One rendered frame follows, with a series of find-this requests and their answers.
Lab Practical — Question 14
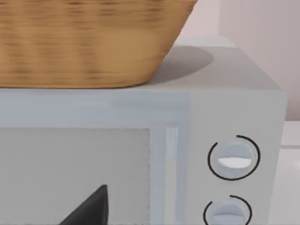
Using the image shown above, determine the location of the pale microwave door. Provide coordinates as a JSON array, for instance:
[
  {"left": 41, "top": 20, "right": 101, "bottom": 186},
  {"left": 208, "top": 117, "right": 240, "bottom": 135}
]
[{"left": 0, "top": 90, "right": 191, "bottom": 225}]

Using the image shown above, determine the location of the woven wicker basket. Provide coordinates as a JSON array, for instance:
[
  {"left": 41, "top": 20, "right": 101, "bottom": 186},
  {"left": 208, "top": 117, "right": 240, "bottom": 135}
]
[{"left": 0, "top": 0, "right": 199, "bottom": 89}]

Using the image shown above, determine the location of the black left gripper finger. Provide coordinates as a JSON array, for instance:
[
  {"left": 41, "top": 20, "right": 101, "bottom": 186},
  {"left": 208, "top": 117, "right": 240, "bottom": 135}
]
[{"left": 60, "top": 184, "right": 110, "bottom": 225}]

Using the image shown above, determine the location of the pale microwave knob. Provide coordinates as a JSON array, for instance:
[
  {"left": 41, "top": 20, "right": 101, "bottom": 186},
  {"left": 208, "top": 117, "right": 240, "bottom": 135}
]
[
  {"left": 217, "top": 141, "right": 255, "bottom": 176},
  {"left": 210, "top": 200, "right": 247, "bottom": 225}
]

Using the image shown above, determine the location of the pale microwave door handle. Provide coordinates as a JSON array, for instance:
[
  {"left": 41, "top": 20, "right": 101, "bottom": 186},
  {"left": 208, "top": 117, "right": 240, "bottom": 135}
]
[{"left": 165, "top": 125, "right": 179, "bottom": 225}]

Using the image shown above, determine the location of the pale microwave oven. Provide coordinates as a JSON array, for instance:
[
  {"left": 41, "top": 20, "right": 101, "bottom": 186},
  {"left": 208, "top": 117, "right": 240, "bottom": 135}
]
[{"left": 0, "top": 37, "right": 288, "bottom": 225}]

